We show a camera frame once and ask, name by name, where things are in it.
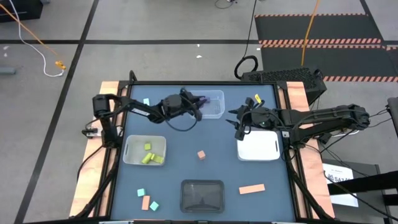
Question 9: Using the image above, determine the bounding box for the black perforated computer tower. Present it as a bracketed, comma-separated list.
[241, 67, 328, 106]

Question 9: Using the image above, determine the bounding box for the blue-grey table mat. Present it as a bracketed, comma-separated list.
[110, 84, 296, 222]

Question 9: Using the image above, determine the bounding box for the black clamp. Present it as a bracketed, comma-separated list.
[81, 126, 103, 139]

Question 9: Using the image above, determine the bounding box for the printed white paper sheet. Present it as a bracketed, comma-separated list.
[322, 162, 359, 208]

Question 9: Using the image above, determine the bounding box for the yellow power cable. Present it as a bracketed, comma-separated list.
[300, 0, 322, 67]

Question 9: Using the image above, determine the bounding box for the orange floor cable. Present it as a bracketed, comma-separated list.
[0, 2, 62, 65]

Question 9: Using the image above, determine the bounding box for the black cable loop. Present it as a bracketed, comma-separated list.
[214, 0, 238, 9]

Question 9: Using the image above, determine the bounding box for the clear plastic bin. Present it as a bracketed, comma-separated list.
[187, 90, 226, 120]

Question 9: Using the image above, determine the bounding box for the white floor cable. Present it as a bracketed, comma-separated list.
[8, 0, 65, 78]

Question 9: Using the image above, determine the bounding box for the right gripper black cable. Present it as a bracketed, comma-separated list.
[239, 110, 253, 135]

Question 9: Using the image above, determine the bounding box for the dark smoky plastic bin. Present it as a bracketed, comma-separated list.
[180, 179, 225, 214]

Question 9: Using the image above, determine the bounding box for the black side cart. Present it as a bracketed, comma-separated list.
[322, 158, 398, 224]

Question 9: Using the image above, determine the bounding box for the frosted translucent plastic bin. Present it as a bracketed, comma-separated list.
[123, 134, 167, 166]

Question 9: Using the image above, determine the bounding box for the black thin cable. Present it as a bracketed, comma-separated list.
[234, 0, 259, 80]

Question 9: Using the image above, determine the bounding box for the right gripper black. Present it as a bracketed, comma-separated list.
[226, 97, 282, 141]

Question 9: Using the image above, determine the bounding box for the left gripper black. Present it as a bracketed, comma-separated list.
[159, 88, 206, 123]

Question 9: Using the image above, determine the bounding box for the white plastic bin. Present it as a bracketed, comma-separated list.
[236, 130, 280, 162]

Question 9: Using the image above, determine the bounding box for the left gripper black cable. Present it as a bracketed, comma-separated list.
[164, 116, 200, 132]

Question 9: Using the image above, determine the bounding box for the wooden table side board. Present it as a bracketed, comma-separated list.
[68, 81, 121, 218]
[285, 82, 336, 218]

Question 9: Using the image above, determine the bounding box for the black cabinet box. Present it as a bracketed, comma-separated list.
[0, 0, 44, 23]

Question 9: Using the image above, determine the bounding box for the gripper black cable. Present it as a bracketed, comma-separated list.
[239, 110, 253, 135]
[164, 116, 200, 132]

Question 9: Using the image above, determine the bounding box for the black floor mat striped edge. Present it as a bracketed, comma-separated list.
[254, 14, 384, 45]
[259, 45, 398, 83]

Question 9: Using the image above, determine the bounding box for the orange long block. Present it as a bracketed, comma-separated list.
[238, 184, 266, 195]

